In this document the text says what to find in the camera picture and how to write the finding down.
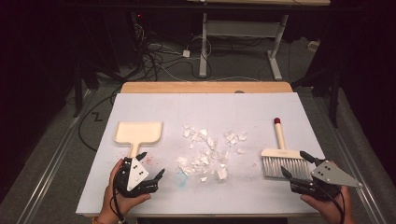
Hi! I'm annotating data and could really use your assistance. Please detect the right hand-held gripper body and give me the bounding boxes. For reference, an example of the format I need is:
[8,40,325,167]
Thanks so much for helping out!
[289,159,364,202]

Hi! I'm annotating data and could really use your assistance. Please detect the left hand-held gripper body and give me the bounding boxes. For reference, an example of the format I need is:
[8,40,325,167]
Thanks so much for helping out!
[113,156,160,199]

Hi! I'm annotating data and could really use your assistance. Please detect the cream brush with red tip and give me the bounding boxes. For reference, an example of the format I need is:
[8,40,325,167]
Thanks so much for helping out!
[261,117,313,182]

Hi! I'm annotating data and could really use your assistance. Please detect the cream plastic dustpan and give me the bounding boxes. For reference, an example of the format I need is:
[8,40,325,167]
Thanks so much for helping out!
[112,120,163,159]

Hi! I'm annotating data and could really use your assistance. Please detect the white paper scraps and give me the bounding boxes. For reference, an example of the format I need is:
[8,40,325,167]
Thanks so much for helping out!
[175,124,249,184]

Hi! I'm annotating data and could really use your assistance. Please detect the person's left hand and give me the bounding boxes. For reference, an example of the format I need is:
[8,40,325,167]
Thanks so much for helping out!
[98,158,153,221]

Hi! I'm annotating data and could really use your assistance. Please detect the person's right hand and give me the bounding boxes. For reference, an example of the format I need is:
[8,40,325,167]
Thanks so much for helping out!
[300,186,357,224]

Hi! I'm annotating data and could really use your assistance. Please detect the black stand leg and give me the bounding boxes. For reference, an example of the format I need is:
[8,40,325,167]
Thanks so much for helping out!
[328,62,341,129]

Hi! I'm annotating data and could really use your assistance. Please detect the wooden table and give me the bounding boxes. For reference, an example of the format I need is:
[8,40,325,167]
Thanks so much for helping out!
[120,81,294,94]

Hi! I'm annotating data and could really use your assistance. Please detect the white board table cover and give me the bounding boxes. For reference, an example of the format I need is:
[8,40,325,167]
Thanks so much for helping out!
[75,92,349,217]

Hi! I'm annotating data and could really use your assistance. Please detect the dark equipment with red light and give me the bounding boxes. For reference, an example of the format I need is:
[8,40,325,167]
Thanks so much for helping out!
[130,10,148,67]

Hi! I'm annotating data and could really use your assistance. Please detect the right hand-held gripper black cable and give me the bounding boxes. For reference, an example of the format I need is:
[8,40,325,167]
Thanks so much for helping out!
[316,186,347,224]

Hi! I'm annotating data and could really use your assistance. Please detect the hand-held gripper black cable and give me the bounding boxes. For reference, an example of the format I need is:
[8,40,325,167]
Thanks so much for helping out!
[316,186,347,224]
[111,174,127,224]

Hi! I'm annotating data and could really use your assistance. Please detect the left hand-held gripper black cable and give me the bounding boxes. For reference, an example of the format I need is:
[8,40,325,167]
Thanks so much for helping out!
[111,174,127,224]

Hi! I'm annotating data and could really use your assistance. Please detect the metal floor rail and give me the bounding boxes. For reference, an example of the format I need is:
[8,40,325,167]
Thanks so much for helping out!
[311,92,389,224]
[13,88,96,224]

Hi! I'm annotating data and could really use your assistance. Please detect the long black floor cable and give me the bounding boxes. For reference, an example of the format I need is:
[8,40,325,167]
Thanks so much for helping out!
[78,88,122,153]

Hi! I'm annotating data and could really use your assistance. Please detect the tangle of black floor cables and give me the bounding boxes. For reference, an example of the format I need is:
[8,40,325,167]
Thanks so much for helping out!
[133,21,216,82]

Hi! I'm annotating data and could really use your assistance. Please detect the white cable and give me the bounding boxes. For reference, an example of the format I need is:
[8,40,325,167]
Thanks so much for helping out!
[148,42,185,57]

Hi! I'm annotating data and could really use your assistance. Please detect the white desk frame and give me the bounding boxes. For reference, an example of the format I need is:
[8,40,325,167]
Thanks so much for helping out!
[186,0,332,81]

